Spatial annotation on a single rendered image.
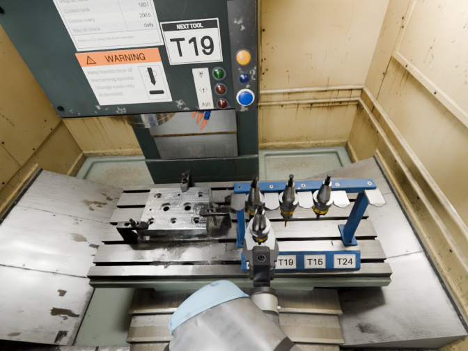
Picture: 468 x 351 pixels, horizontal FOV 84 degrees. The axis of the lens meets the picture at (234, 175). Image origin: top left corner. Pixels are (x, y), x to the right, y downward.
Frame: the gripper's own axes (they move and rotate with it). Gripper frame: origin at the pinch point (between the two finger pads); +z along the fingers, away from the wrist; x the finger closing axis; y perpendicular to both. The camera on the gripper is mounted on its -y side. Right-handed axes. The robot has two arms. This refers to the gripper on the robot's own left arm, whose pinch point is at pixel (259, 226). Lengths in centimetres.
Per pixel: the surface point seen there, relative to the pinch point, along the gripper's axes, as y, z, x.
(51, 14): -59, 5, -35
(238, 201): -1.6, 8.7, -6.6
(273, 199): -1.7, 9.2, 4.9
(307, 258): 24.9, 1.2, 18.4
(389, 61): -10, 87, 68
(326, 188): -8.5, 7.7, 20.4
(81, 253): 53, 18, -93
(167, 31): -55, 4, -16
